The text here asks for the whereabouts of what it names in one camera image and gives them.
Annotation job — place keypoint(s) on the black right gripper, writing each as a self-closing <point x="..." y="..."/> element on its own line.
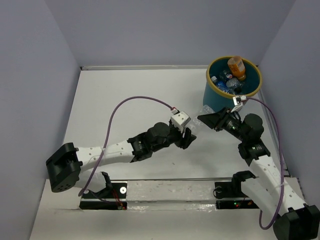
<point x="214" y="120"/>

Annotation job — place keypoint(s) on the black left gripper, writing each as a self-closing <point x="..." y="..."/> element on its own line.
<point x="184" y="142"/>

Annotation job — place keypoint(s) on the blue label white cap bottle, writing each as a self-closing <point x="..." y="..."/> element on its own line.
<point x="219" y="84"/>

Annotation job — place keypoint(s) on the orange juice bottle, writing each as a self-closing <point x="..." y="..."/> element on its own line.
<point x="237" y="67"/>

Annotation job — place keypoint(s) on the dark blue Pepsi label bottle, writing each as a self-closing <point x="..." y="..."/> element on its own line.
<point x="225" y="75"/>

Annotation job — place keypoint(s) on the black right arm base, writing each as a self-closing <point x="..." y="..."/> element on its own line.
<point x="229" y="195"/>

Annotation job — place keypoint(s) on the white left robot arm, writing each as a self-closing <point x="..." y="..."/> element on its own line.
<point x="72" y="166"/>

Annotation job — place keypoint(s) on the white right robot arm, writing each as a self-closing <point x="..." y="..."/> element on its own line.
<point x="292" y="218"/>

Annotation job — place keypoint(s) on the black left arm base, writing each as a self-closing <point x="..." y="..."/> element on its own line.
<point x="112" y="199"/>

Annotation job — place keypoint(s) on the teal bin yellow rim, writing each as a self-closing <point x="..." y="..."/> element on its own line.
<point x="217" y="99"/>

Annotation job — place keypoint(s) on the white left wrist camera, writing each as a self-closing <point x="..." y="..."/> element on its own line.
<point x="179" y="119"/>

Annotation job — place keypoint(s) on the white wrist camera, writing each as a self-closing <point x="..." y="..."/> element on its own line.
<point x="239" y="102"/>
<point x="179" y="119"/>

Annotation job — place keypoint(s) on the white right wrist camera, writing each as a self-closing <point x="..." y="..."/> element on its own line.
<point x="239" y="102"/>

